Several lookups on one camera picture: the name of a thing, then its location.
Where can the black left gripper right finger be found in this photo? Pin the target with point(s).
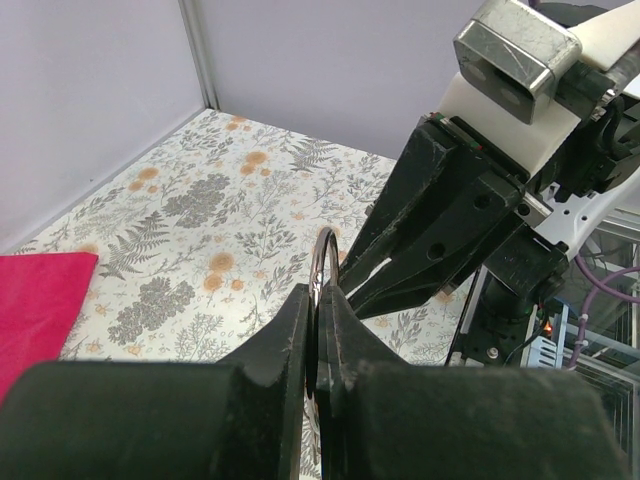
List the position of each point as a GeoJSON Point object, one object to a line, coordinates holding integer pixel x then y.
{"type": "Point", "coordinates": [384, 418]}

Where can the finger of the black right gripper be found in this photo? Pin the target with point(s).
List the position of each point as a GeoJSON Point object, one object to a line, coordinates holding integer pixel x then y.
{"type": "Point", "coordinates": [473, 226]}
{"type": "Point", "coordinates": [397, 242]}

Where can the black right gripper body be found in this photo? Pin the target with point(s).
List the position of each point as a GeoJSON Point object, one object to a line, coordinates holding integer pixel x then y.
{"type": "Point", "coordinates": [576, 186]}

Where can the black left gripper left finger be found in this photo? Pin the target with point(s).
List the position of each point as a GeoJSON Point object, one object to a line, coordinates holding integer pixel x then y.
{"type": "Point", "coordinates": [237, 418]}

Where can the large metal keyring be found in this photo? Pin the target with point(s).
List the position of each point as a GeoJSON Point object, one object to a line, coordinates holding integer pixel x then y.
{"type": "Point", "coordinates": [322, 270]}

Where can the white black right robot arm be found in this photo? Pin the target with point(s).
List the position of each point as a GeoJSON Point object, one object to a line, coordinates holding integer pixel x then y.
{"type": "Point", "coordinates": [474, 186]}

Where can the floral table mat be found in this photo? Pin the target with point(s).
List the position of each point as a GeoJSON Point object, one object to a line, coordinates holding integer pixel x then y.
{"type": "Point", "coordinates": [201, 240]}

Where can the folded pink cloth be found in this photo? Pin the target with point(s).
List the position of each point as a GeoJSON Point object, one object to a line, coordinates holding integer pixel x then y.
{"type": "Point", "coordinates": [41, 298]}

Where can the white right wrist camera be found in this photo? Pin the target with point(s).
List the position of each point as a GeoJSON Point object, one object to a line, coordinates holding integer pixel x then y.
{"type": "Point", "coordinates": [525, 82]}

